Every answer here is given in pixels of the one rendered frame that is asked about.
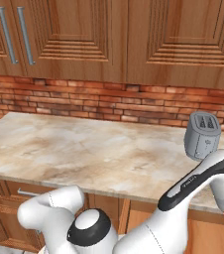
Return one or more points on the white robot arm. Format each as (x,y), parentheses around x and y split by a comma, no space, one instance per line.
(170,225)

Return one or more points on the grey toaster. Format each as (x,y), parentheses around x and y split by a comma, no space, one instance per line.
(201,135)

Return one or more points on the wooden base cupboard door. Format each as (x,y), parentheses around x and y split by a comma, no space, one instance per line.
(3,220)

